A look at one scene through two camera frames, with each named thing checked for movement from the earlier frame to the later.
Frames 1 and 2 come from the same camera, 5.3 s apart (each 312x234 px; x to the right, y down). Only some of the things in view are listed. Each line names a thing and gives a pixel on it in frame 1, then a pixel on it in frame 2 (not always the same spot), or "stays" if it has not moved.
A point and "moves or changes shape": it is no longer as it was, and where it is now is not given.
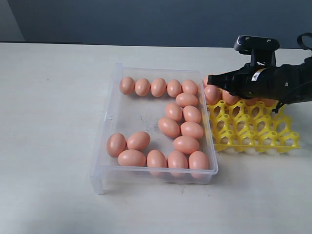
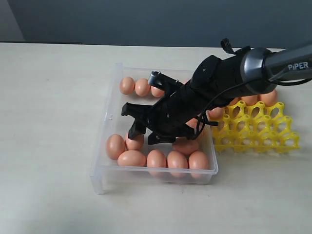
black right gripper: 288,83 to 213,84
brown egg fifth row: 269,102 stays
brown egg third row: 213,94 moves or changes shape
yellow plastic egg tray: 253,126 stays
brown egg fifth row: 185,144 stays
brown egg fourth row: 253,101 stays
